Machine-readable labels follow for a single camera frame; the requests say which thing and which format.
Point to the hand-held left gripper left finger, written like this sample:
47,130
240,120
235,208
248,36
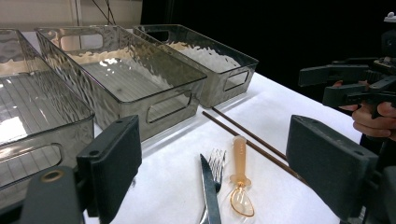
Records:
112,161

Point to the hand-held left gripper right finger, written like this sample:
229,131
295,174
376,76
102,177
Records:
330,165

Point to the clear grey plastic bin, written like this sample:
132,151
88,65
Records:
124,77
34,102
205,59

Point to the clear orange plastic spoon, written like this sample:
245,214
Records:
239,158

